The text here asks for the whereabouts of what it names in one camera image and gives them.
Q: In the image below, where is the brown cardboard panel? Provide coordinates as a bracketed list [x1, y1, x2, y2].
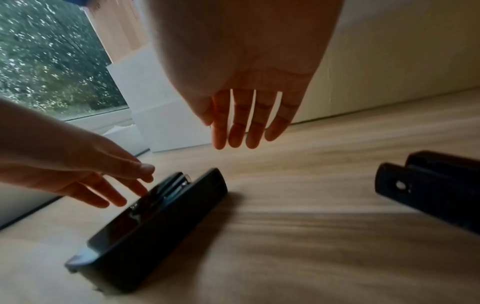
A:
[83, 0, 152, 64]

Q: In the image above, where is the white window frame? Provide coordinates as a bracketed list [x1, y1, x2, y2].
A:
[60, 105, 148, 156]

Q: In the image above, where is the window pane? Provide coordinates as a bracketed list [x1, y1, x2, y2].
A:
[0, 0, 130, 122]

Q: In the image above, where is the person's right hand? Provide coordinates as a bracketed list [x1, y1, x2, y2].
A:
[139, 0, 345, 150]

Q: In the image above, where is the black stapler with metal insert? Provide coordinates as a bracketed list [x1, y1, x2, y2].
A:
[64, 167, 229, 296]

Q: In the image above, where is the person's left forearm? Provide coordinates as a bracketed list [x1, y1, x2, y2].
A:
[0, 98, 48, 191]

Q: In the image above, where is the person's left hand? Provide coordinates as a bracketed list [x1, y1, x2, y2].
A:
[35, 117, 156, 209]

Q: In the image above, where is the white cardboard box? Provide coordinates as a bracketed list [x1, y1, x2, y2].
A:
[105, 44, 215, 154]

